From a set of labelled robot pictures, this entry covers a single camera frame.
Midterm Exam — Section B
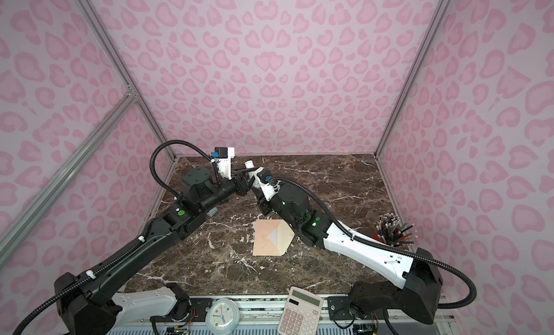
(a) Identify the left black corrugated cable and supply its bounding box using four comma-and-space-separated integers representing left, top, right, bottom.
12, 139, 215, 335

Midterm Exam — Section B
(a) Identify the black corrugated cable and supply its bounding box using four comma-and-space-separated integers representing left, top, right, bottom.
270, 175, 478, 310
12, 139, 215, 335

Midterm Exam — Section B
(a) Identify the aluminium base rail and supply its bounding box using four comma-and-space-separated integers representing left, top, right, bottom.
109, 295, 461, 334

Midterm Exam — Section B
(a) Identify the beige envelope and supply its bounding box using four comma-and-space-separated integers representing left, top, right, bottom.
252, 220, 295, 257

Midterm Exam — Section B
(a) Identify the right black corrugated cable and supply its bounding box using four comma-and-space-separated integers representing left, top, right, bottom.
270, 175, 478, 310

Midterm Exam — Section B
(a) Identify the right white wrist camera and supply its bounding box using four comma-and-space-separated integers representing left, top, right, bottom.
251, 167, 280, 202

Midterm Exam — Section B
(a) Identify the light blue box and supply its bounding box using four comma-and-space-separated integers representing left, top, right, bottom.
206, 207, 218, 218

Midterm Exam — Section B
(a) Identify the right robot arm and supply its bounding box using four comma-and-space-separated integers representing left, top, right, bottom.
252, 184, 442, 324

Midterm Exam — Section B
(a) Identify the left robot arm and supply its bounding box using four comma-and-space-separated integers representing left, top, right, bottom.
55, 167, 269, 334

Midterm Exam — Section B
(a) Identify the white calculator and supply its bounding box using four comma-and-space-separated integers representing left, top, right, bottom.
278, 287, 323, 335

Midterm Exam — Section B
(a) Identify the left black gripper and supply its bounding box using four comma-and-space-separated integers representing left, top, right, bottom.
200, 165, 261, 216

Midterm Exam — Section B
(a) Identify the red pen holder cup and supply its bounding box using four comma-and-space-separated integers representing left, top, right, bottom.
372, 212, 418, 248

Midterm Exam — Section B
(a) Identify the white round clock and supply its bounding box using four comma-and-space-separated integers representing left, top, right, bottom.
205, 298, 240, 335

